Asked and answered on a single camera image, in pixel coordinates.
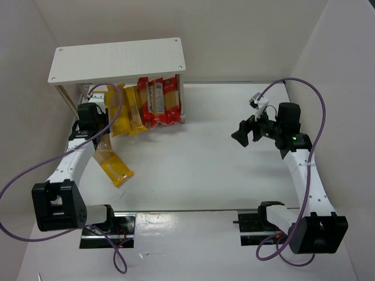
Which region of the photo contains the yellow spaghetti bag table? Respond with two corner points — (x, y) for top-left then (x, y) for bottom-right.
(97, 91), (117, 153)
(94, 139), (134, 188)

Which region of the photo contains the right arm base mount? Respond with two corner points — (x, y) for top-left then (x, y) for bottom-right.
(233, 210), (281, 246)

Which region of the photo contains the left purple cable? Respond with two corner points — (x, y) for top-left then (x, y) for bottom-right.
(0, 83), (129, 275)

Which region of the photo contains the red spaghetti bag left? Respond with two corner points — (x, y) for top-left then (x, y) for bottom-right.
(138, 77), (162, 128)

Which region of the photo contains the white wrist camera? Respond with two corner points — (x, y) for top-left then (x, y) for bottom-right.
(87, 91), (105, 109)
(249, 92), (269, 121)

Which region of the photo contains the narrow yellow spaghetti bag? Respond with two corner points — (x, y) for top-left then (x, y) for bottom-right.
(125, 86), (147, 136)

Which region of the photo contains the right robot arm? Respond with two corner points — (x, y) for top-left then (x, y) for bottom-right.
(232, 101), (349, 254)

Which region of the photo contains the red spaghetti bag right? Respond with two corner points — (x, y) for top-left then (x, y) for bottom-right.
(151, 77), (182, 127)

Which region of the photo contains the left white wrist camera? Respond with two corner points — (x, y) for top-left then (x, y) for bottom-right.
(87, 91), (105, 109)

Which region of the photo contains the white two-tier shelf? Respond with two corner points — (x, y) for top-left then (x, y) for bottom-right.
(48, 38), (186, 123)

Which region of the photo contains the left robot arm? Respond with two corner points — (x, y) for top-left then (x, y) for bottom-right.
(32, 102), (115, 232)

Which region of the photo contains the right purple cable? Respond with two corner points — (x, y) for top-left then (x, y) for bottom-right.
(255, 77), (326, 266)

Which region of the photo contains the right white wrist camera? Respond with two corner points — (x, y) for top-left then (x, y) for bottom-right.
(249, 92), (269, 121)

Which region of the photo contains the yellow spaghetti bag on shelf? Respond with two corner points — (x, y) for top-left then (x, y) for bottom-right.
(107, 84), (131, 137)

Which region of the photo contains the purple cable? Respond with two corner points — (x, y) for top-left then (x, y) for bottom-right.
(0, 83), (129, 275)
(255, 77), (326, 266)

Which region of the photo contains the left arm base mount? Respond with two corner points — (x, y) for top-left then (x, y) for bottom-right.
(79, 212), (136, 249)

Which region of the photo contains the red spaghetti bag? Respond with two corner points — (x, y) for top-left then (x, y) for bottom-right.
(138, 77), (162, 128)
(151, 77), (182, 127)

